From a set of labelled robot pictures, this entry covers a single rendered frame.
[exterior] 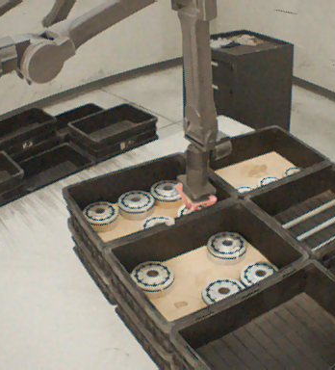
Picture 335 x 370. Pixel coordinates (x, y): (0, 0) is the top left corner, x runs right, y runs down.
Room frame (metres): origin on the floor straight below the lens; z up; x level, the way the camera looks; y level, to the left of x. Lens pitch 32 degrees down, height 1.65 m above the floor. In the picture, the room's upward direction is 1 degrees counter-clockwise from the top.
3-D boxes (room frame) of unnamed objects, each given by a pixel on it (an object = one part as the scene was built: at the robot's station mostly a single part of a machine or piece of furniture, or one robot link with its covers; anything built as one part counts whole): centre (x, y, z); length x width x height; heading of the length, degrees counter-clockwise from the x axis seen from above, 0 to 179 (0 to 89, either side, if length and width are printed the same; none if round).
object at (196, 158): (1.09, -0.08, 1.04); 0.07 x 0.06 x 0.07; 130
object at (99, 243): (1.09, 0.06, 0.92); 0.40 x 0.30 x 0.02; 120
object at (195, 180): (1.09, -0.08, 0.98); 0.10 x 0.07 x 0.07; 25
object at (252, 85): (2.87, -0.48, 0.45); 0.60 x 0.45 x 0.90; 130
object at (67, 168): (2.04, 0.59, 0.31); 0.40 x 0.30 x 0.34; 130
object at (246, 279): (0.83, -0.22, 0.86); 0.10 x 0.10 x 0.01
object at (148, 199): (1.16, 0.09, 0.86); 0.10 x 0.10 x 0.01
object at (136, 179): (1.09, 0.06, 0.87); 0.40 x 0.30 x 0.11; 120
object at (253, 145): (1.29, -0.29, 0.87); 0.40 x 0.30 x 0.11; 120
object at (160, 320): (0.83, -0.09, 0.92); 0.40 x 0.30 x 0.02; 120
